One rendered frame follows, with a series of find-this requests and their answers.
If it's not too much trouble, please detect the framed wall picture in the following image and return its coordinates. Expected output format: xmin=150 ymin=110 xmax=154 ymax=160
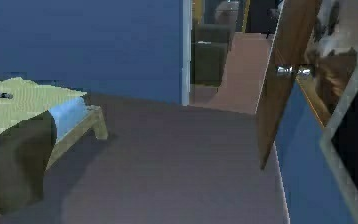
xmin=295 ymin=0 xmax=358 ymax=128

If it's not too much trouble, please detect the dark grey sofa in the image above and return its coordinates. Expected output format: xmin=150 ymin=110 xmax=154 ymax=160
xmin=190 ymin=22 xmax=236 ymax=87

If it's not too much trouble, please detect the grey framed dark window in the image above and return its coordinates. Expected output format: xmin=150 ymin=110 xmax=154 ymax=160
xmin=319 ymin=53 xmax=358 ymax=224

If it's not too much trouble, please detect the silver door handle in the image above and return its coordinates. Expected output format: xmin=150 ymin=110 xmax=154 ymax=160
xmin=276 ymin=65 xmax=313 ymax=77

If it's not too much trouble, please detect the pale green bed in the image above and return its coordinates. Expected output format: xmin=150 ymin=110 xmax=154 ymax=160
xmin=0 ymin=76 xmax=109 ymax=214

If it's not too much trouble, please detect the brown wooden room door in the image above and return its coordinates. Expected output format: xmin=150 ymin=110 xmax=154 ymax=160
xmin=255 ymin=0 xmax=323 ymax=171

